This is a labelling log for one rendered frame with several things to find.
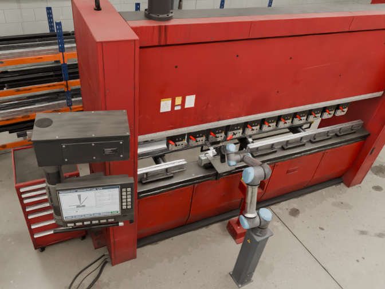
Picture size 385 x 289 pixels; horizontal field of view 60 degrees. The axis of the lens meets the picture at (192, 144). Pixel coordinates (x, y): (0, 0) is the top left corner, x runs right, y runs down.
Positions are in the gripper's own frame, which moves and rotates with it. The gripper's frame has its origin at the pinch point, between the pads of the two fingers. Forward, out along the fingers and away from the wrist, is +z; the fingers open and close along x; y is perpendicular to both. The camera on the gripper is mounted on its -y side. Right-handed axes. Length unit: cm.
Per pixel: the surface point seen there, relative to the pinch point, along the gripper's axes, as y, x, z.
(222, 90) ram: 49, 5, -53
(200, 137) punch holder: 18.0, 18.3, -17.0
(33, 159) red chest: 36, 157, 34
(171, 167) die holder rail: -0.6, 44.3, 7.3
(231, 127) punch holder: 21.2, -13.4, -20.7
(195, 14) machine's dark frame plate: 97, 30, -87
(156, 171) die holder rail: -1, 59, 7
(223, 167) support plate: -12.8, 0.0, -10.1
